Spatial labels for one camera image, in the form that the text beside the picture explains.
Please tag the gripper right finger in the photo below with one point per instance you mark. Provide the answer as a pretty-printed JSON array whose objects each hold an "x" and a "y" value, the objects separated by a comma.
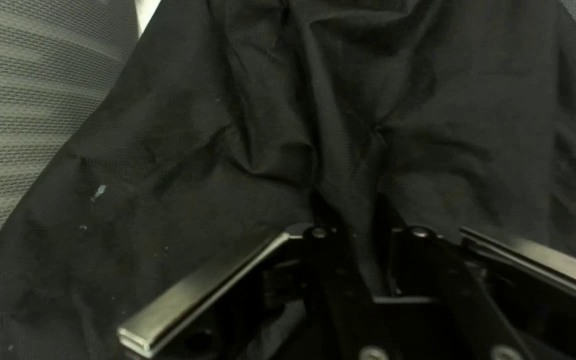
[{"x": 539, "y": 260}]

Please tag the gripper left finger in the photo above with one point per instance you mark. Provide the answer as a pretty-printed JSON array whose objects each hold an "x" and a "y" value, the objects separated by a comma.
[{"x": 169, "y": 314}]

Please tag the black clothing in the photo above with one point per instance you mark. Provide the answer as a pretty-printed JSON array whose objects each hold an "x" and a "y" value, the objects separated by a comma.
[{"x": 234, "y": 118}]

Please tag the grey office chair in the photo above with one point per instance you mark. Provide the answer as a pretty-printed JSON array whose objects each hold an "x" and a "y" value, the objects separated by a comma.
[{"x": 59, "y": 58}]

